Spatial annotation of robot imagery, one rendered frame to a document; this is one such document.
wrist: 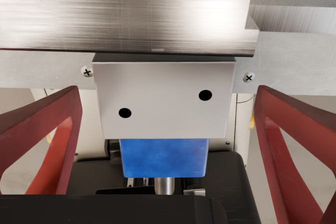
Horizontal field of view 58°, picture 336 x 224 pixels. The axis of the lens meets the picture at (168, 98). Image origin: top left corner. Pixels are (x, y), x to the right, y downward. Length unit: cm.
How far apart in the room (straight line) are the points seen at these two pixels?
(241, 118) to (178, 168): 74
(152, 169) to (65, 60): 7
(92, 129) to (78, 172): 13
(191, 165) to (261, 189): 146
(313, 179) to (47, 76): 154
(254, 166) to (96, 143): 80
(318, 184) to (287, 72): 152
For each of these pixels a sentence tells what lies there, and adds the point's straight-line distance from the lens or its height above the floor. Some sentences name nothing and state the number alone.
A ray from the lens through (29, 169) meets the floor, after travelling 155.
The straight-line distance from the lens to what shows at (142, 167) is 16.
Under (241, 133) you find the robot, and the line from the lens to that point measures 93.
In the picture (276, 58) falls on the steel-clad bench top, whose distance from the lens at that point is 18.
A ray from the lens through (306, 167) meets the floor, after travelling 157.
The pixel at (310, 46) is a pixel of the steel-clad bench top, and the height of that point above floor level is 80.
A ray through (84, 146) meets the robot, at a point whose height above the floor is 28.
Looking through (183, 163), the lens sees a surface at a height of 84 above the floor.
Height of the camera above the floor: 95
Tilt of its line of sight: 55 degrees down
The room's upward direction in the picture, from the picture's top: 179 degrees clockwise
